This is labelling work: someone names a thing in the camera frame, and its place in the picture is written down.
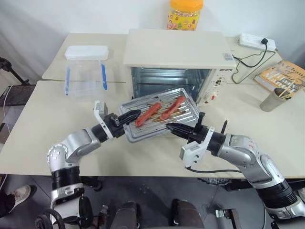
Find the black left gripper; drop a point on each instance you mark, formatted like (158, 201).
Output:
(114, 130)

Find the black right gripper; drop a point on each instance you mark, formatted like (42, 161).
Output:
(199, 133)

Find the ribbed metal baking tray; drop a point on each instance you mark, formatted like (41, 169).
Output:
(152, 130)

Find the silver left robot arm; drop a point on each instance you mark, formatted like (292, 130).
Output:
(76, 143)

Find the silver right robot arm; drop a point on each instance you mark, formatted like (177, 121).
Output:
(250, 157)

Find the long red sausage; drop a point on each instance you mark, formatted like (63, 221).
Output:
(149, 114)

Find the short red sausage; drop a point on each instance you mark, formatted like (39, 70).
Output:
(172, 108)

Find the cream toaster oven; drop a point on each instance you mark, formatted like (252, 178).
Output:
(174, 47)

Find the clear plastic container white lid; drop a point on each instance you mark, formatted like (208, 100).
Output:
(85, 53)

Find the dark rounded shape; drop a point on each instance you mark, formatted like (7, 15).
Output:
(128, 214)
(188, 214)

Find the grey metal cup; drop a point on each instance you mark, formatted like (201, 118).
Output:
(271, 102)

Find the illustrated book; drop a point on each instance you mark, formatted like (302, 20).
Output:
(278, 74)

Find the yellow jar with orange lid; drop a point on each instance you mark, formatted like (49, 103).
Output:
(183, 17)

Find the white power strip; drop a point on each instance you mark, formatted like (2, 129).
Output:
(250, 40)

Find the wooden chopsticks bundle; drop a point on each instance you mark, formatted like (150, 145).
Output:
(289, 91)

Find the black power plug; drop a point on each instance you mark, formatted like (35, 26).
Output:
(264, 41)

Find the black tripod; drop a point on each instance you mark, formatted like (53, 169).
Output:
(14, 71)

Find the person's light sneaker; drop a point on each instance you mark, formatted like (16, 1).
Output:
(21, 194)

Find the person's dark trouser leg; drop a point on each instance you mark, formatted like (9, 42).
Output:
(6, 202)

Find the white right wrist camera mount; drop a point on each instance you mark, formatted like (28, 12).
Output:
(191, 152)

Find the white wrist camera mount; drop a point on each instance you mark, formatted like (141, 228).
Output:
(101, 111)
(191, 152)

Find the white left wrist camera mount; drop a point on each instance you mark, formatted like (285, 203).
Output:
(101, 111)

